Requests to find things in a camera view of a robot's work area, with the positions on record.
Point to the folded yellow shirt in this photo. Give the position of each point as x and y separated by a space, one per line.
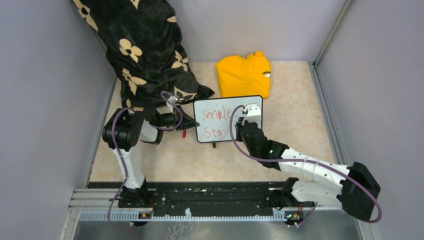
240 76

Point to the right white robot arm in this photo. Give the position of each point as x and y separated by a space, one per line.
352 188

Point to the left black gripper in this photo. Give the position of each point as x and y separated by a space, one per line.
187 122

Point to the black framed whiteboard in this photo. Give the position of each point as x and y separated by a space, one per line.
217 116

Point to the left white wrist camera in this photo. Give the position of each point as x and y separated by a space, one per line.
172 100

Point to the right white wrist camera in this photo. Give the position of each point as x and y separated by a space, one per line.
252 113

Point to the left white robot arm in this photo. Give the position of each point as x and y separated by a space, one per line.
124 130

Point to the black floral fleece blanket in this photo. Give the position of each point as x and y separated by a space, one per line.
144 47

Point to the white slotted cable duct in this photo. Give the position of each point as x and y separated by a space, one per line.
135 216

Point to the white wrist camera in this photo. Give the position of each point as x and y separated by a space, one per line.
172 100
252 113

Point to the right aluminium frame rail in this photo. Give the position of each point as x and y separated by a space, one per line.
319 85

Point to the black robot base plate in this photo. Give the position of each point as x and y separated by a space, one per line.
213 199

